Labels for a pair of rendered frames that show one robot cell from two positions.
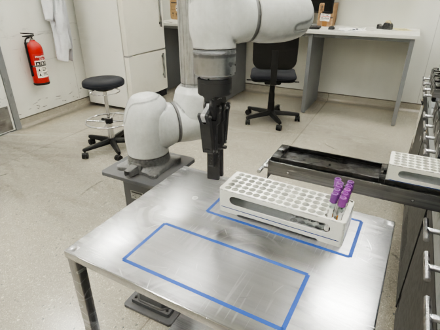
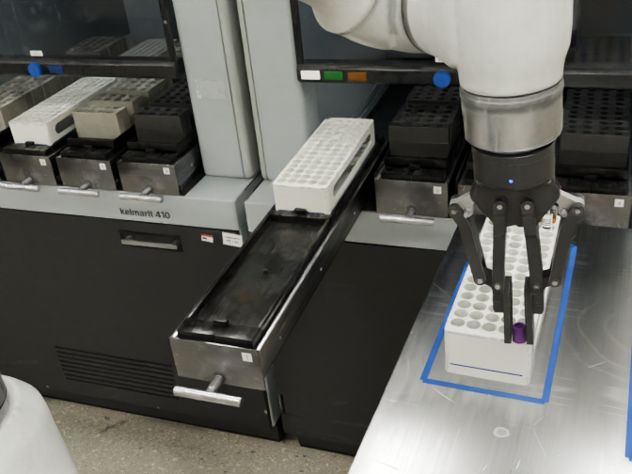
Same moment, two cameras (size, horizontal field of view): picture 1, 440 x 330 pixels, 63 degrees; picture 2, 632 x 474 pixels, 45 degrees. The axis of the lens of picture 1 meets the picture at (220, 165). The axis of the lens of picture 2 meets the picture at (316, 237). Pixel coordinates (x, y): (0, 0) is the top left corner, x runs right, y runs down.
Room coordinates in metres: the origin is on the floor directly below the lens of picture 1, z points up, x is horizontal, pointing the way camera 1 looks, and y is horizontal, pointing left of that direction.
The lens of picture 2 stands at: (1.01, 0.65, 1.44)
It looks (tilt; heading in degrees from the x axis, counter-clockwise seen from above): 30 degrees down; 266
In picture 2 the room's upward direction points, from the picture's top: 6 degrees counter-clockwise
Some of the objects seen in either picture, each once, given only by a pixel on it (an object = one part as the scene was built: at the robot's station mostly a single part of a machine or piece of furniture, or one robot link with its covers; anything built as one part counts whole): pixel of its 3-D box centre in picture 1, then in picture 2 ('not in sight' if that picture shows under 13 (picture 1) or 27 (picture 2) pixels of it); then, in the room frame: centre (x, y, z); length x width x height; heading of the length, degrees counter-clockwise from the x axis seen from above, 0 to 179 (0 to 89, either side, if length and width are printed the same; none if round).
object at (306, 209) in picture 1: (283, 205); (507, 287); (0.71, -0.15, 0.85); 0.30 x 0.10 x 0.06; 61
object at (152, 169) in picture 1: (145, 160); not in sight; (1.20, 0.28, 0.73); 0.22 x 0.18 x 0.06; 153
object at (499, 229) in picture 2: (217, 125); (499, 240); (0.78, 0.00, 1.03); 0.04 x 0.01 x 0.11; 66
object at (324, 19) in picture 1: (327, 14); not in sight; (4.34, -1.21, 1.02); 0.22 x 0.17 x 0.24; 153
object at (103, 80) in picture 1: (105, 115); not in sight; (2.92, 0.98, 0.32); 0.57 x 0.52 x 0.63; 153
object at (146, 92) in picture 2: not in sight; (131, 101); (1.27, -1.09, 0.85); 0.12 x 0.02 x 0.06; 154
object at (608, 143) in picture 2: not in sight; (592, 148); (0.42, -0.51, 0.85); 0.12 x 0.02 x 0.06; 152
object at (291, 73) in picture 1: (275, 71); not in sight; (3.66, -0.56, 0.52); 0.64 x 0.60 x 1.05; 173
